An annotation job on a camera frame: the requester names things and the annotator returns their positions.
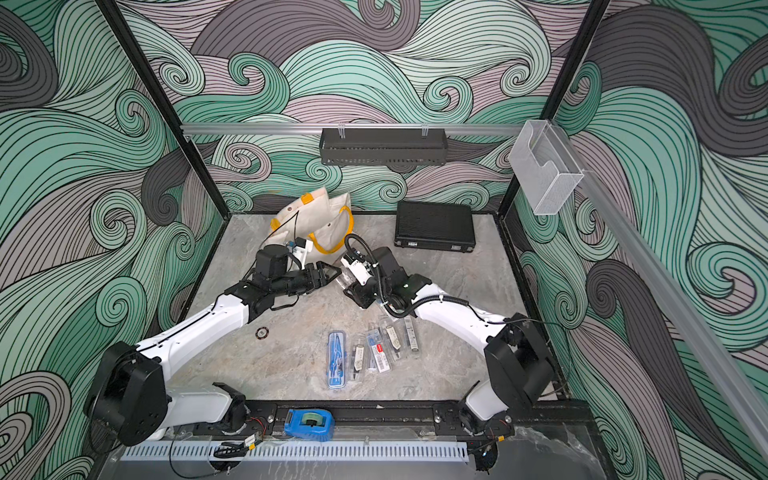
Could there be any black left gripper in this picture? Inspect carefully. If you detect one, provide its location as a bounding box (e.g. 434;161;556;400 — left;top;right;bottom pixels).
269;263;341;300

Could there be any clear case barcode label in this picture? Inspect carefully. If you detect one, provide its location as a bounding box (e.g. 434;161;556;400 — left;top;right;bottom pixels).
403;317;420;353

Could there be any blue compass set case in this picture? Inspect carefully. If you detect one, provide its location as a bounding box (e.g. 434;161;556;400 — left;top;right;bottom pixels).
327;331;347;390

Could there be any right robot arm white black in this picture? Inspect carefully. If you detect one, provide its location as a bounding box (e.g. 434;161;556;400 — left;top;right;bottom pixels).
341;247;556;435

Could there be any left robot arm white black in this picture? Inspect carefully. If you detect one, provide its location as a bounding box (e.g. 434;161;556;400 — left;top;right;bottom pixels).
83;245;342;446

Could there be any white canvas tote bag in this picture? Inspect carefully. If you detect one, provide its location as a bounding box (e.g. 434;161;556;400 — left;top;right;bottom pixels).
264;187;355;263

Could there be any clear case gold label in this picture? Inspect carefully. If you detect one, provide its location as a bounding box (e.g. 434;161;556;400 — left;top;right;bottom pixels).
380;317;403;361

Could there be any clear case beige label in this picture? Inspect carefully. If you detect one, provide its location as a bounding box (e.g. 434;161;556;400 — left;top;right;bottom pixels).
352;343;365;381

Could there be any clear case red label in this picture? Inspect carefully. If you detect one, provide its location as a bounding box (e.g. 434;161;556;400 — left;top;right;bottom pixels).
366;328;391;373

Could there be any black ribbed hard case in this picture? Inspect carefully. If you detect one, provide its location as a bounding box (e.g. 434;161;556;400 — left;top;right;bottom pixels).
393;201;476;253

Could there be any black wall tray shelf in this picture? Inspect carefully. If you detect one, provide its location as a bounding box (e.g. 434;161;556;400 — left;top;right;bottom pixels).
319;127;448;167

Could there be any clear acrylic wall holder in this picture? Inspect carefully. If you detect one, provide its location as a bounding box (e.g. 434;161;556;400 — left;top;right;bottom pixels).
507;120;584;216

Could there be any aluminium wall rail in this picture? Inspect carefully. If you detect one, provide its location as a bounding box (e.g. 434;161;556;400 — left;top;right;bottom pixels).
179;122;523;138

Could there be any white slotted cable duct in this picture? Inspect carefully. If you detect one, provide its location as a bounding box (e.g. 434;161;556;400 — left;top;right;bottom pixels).
121;441;469;463

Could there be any black corner frame post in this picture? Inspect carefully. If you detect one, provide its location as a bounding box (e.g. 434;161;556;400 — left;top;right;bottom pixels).
497;1;610;219

